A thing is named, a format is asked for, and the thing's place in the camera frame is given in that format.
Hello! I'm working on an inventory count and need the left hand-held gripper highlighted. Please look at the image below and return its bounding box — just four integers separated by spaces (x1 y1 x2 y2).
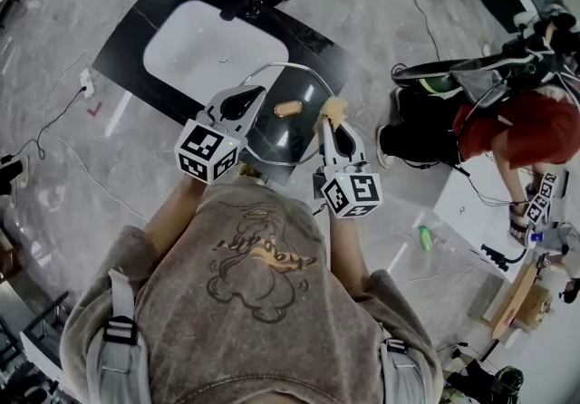
174 83 269 187

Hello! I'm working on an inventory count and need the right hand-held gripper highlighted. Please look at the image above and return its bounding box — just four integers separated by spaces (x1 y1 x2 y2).
312 114 385 219

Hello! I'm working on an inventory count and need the yellow sponge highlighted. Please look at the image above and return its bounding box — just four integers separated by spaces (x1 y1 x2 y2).
319 96 351 130

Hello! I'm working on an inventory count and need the clear glass plate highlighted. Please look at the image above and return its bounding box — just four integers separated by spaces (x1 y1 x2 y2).
235 62 348 167

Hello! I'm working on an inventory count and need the person's right forearm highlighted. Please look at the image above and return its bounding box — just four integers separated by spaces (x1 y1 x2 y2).
326 214 372 288

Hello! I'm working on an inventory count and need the person's left forearm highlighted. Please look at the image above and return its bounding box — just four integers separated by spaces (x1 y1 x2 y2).
143 174 212 254

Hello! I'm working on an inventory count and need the white sink basin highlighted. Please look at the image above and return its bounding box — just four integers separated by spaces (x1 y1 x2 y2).
142 0 290 98

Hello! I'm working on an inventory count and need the dark sink cabinet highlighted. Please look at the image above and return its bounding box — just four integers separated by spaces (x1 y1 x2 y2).
92 0 353 188

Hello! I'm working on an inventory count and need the white power strip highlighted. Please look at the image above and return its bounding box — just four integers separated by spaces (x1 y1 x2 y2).
78 68 96 98

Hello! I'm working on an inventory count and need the white sink cabinet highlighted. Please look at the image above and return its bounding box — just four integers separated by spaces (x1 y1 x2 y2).
432 164 563 284

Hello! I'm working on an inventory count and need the black curved faucet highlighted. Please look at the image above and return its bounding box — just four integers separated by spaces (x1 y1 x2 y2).
480 244 527 271

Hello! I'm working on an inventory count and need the person's brown printed t-shirt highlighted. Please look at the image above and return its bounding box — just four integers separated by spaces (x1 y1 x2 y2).
61 175 448 404

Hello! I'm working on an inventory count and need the round wooden board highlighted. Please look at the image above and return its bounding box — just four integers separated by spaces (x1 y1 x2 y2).
491 262 540 340

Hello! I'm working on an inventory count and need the cardboard box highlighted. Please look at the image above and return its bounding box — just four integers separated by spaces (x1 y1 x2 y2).
516 286 554 331

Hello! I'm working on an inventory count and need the grey backpack strap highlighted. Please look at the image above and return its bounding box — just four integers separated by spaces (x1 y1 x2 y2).
85 269 150 404
380 336 436 404

